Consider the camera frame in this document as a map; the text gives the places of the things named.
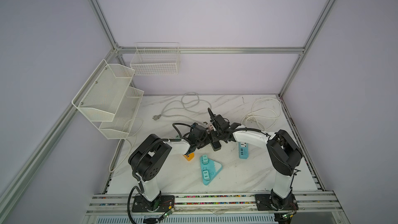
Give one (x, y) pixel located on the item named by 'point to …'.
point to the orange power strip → (190, 157)
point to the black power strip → (215, 142)
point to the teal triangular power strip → (210, 169)
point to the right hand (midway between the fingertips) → (212, 133)
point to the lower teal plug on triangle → (206, 175)
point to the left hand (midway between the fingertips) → (211, 139)
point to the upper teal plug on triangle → (205, 160)
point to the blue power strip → (243, 150)
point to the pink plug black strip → (211, 127)
